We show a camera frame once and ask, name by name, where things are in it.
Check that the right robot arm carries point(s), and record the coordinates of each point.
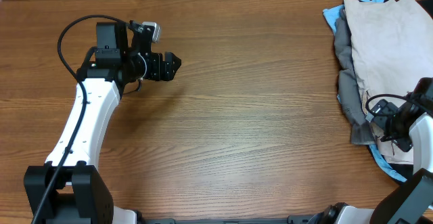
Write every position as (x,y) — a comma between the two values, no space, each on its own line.
(408,203)

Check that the beige shorts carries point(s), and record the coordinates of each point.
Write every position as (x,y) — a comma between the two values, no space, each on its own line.
(391,46)

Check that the light blue garment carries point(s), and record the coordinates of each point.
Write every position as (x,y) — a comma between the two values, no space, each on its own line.
(331,15)

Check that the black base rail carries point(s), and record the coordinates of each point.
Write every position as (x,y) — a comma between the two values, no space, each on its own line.
(293,219)

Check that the grey garment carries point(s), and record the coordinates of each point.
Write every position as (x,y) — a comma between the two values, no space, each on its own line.
(348,89)

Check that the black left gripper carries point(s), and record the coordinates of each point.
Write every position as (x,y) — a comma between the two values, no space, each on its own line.
(168,71)

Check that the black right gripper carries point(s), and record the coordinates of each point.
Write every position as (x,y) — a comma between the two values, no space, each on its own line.
(406,141)

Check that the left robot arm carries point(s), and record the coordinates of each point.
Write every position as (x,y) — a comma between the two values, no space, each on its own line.
(68,188)

